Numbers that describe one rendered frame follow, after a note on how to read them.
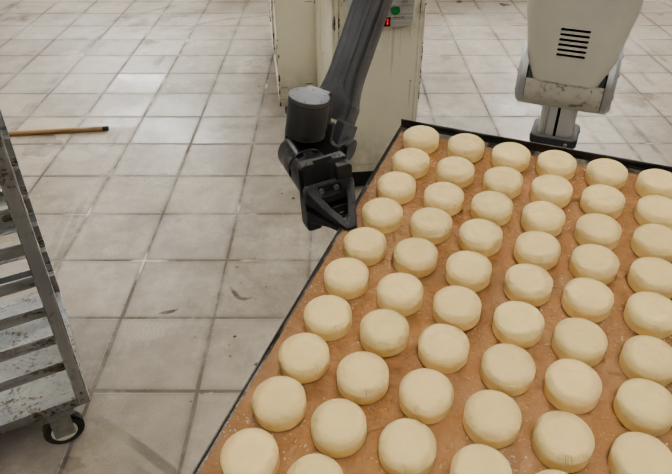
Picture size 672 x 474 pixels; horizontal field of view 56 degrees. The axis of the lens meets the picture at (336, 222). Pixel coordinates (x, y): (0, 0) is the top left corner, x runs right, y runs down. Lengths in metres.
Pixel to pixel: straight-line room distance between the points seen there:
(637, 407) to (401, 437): 0.21
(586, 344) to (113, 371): 1.57
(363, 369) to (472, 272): 0.17
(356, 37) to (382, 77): 1.53
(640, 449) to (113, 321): 1.79
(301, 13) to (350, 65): 2.14
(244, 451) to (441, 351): 0.21
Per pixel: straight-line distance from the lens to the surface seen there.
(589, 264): 0.74
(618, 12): 1.46
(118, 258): 2.43
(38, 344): 1.67
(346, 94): 0.94
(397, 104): 2.54
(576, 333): 0.67
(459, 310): 0.67
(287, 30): 3.10
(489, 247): 0.74
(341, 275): 0.70
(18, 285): 1.56
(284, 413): 0.60
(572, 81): 1.51
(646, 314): 0.71
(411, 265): 0.71
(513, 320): 0.67
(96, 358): 2.07
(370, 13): 0.96
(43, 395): 1.81
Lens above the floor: 1.42
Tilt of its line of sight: 35 degrees down
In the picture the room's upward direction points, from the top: straight up
